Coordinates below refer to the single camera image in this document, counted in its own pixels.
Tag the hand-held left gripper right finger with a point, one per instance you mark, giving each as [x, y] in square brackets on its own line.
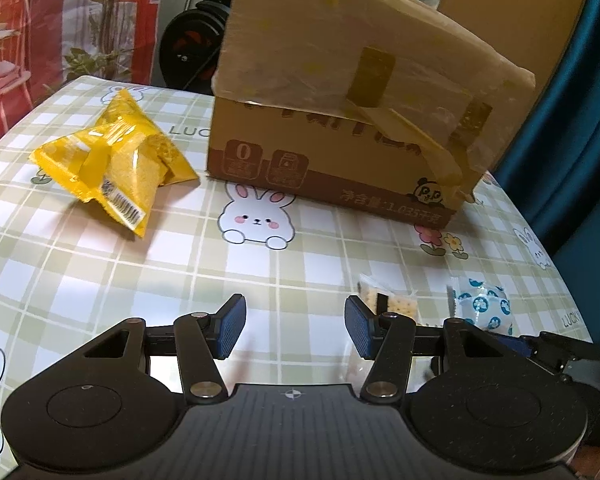
[357, 327]

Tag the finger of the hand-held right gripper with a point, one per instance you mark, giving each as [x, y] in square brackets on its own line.
[550, 347]

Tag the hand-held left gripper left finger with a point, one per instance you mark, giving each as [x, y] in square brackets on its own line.
[232, 325]

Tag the clear cracker packet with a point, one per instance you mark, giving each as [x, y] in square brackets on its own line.
[395, 302]

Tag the white blue dotted snack packet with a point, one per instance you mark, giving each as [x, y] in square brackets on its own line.
[480, 305]

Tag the brown cardboard box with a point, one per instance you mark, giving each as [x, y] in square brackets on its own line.
[305, 160]

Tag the checked rabbit print tablecloth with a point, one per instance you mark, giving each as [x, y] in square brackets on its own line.
[130, 270]

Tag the large yellow snack packet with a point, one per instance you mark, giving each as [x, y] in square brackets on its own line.
[125, 175]

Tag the teal curtain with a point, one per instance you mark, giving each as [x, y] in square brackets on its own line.
[580, 160]

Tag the black exercise bike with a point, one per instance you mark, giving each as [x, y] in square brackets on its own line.
[195, 35]

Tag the wooden wardrobe panel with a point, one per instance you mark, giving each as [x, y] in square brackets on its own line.
[530, 20]

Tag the red plant printed curtain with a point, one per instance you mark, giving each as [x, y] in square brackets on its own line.
[55, 20]

